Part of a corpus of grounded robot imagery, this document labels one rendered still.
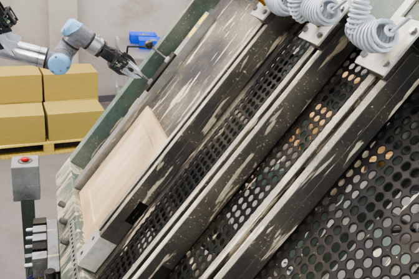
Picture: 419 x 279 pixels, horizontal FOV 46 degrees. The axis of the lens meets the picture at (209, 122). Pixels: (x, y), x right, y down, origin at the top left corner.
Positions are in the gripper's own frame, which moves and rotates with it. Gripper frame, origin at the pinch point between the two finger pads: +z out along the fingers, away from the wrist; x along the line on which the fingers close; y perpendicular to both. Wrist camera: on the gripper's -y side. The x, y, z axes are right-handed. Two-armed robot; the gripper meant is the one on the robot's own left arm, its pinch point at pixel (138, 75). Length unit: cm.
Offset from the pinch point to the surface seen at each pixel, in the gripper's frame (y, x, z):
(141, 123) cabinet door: 9.7, -14.5, 10.5
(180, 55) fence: -0.8, 16.8, 9.5
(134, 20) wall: -375, 0, 77
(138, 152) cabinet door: 25.2, -21.6, 10.5
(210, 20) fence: -0.8, 36.1, 10.4
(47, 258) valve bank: 28, -76, 7
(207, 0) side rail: -25, 43, 12
